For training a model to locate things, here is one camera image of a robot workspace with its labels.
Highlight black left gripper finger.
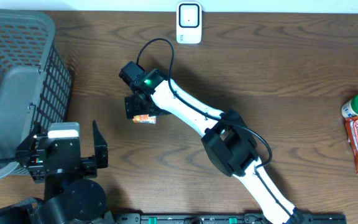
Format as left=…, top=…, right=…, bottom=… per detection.
left=93, top=120, right=108, bottom=169
left=15, top=122, right=41, bottom=162

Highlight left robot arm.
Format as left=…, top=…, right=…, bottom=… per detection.
left=0, top=123, right=115, bottom=223

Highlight orange snack packet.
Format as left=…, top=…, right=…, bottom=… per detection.
left=132, top=114, right=157, bottom=124

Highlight grey plastic mesh basket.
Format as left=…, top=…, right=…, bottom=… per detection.
left=0, top=9, right=73, bottom=179

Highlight orange Top chocolate bar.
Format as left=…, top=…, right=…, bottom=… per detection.
left=345, top=116, right=358, bottom=174

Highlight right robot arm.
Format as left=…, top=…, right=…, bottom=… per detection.
left=119, top=62, right=304, bottom=223

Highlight white barcode scanner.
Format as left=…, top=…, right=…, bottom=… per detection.
left=176, top=1, right=202, bottom=44

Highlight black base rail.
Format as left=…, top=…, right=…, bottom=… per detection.
left=112, top=213, right=347, bottom=224

